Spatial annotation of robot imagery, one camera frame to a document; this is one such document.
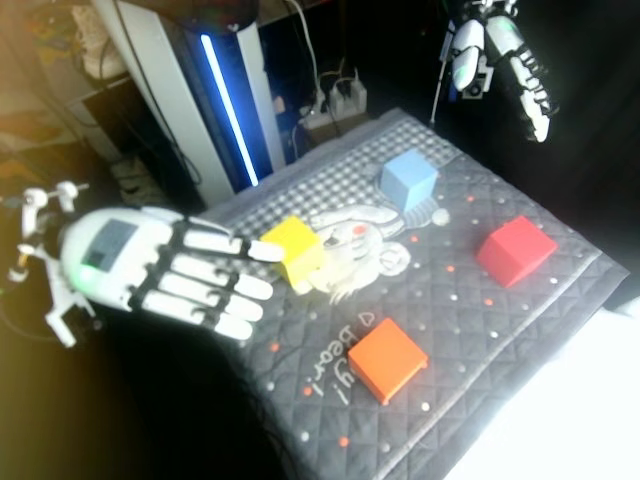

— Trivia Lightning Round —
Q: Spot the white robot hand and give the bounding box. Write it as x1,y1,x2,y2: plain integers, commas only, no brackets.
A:
57,205,286,342
449,13,559,145

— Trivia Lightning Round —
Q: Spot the yellow cube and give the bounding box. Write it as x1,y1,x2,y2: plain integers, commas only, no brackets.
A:
259,214,327,295

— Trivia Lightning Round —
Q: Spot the light blue cube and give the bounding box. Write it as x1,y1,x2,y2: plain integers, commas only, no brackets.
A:
380,149,441,214

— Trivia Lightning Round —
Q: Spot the red cube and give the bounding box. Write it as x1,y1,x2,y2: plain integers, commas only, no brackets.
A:
474,214,559,290

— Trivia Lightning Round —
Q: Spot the orange cube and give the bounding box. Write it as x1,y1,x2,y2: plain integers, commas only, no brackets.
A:
347,317,430,406

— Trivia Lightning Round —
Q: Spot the white power adapter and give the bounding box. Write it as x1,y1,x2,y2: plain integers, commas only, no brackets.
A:
327,78,370,116

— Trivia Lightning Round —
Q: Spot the white tower with blue light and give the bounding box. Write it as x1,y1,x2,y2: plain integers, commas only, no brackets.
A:
89,0,286,211

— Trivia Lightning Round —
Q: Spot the white power strip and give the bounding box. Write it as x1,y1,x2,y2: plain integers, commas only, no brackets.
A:
298,110,335,131

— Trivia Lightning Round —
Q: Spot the white knitted bundle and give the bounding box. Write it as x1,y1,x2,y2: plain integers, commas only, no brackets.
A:
72,3,126,77

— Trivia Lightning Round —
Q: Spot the grey bear print quilt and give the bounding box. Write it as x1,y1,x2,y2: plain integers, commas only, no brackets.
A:
197,107,632,480

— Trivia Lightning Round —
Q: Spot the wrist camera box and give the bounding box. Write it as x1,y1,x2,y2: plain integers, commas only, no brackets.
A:
460,57,495,101

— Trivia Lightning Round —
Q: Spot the thin white hanging cable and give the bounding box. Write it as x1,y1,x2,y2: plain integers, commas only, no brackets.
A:
429,29,451,127

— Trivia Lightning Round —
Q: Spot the white power cable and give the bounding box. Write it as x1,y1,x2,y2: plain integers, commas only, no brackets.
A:
284,0,324,109

